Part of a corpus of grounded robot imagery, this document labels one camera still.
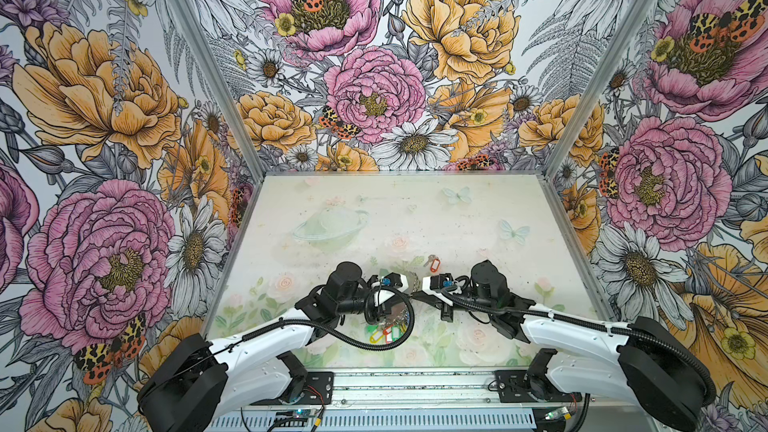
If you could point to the metal key organizer plate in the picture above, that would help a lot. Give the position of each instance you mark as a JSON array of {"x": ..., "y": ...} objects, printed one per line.
[{"x": 399, "y": 315}]

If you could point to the bunch of coloured key tags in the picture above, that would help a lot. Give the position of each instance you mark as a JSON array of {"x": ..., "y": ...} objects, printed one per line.
[{"x": 386, "y": 333}]

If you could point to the aluminium front rail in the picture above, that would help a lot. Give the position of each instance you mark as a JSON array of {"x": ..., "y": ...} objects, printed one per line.
[{"x": 434, "y": 400}]

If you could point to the green circuit board left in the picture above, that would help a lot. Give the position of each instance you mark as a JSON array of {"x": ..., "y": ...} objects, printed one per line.
[{"x": 296, "y": 418}]

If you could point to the red tagged key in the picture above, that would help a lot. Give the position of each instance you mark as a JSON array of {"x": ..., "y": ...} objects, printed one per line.
[{"x": 433, "y": 264}]

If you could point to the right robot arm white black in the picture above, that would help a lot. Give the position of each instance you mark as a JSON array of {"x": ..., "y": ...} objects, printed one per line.
[{"x": 639, "y": 363}]

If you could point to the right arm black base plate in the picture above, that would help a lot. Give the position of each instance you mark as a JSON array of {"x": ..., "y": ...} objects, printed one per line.
[{"x": 519, "y": 386}]

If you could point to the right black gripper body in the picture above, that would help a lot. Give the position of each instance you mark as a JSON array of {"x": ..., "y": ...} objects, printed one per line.
[{"x": 446, "y": 309}]

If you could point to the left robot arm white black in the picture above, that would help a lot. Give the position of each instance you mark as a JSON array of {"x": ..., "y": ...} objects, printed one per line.
[{"x": 202, "y": 379}]

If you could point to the aluminium corner post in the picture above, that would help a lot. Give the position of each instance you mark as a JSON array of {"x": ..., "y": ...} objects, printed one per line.
[
  {"x": 635, "y": 16},
  {"x": 185, "y": 16}
]

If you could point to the left aluminium corner post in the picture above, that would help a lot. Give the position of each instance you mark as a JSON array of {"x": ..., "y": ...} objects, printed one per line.
[{"x": 185, "y": 16}]

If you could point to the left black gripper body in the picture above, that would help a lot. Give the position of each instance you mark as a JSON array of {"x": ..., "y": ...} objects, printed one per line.
[{"x": 381, "y": 309}]

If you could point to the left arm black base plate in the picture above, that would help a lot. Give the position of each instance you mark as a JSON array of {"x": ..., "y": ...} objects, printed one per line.
[{"x": 314, "y": 388}]

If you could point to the green circuit board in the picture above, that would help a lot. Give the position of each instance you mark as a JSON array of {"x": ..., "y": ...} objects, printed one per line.
[
  {"x": 296, "y": 418},
  {"x": 560, "y": 413}
]

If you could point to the right aluminium corner post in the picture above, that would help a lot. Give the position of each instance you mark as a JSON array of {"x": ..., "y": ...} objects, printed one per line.
[{"x": 635, "y": 16}]

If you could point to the green circuit board right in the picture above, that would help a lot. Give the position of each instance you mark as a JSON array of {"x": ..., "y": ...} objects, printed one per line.
[{"x": 560, "y": 413}]

